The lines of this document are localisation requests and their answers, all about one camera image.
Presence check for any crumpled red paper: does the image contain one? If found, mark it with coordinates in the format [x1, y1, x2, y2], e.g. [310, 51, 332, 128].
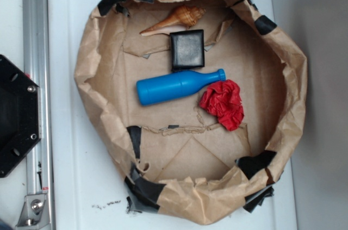
[199, 79, 244, 131]

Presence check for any brown paper bag bin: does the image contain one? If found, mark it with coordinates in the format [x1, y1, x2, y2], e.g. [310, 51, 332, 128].
[74, 0, 307, 225]

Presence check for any black square box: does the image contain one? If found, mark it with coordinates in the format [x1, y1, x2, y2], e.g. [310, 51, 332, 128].
[170, 29, 205, 72]

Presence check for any orange conch seashell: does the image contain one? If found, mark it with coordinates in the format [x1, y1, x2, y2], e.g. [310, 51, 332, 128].
[140, 5, 206, 36]

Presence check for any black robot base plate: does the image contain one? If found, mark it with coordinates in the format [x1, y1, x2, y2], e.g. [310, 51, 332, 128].
[1, 55, 40, 178]

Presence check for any aluminium extrusion rail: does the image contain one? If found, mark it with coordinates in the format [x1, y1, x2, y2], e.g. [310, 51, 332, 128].
[22, 0, 54, 196]

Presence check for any metal corner bracket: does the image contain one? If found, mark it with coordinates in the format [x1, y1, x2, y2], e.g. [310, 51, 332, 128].
[15, 194, 50, 229]

